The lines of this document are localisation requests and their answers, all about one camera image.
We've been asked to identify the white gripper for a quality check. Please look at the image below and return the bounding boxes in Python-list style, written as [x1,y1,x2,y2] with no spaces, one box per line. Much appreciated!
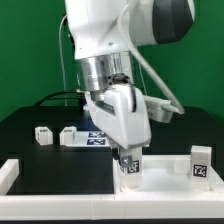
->
[85,85,151,167]

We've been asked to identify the white square tabletop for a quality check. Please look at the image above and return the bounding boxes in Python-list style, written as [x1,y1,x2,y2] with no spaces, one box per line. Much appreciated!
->
[113,155,224,193]

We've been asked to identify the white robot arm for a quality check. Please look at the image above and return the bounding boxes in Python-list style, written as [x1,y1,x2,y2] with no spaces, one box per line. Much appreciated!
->
[65,0,195,167]

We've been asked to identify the white U-shaped obstacle fence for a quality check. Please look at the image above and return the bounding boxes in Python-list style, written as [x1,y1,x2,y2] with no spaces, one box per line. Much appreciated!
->
[0,159,224,221]

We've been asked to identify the white marker base plate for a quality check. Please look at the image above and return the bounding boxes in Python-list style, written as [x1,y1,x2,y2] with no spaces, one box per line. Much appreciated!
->
[67,131,109,147]

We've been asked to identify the black cables at base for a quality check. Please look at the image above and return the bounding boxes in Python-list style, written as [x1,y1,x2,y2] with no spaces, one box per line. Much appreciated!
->
[33,87,86,108]

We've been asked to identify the white cable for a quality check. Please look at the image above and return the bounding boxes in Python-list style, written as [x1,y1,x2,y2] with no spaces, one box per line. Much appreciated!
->
[58,14,69,107]

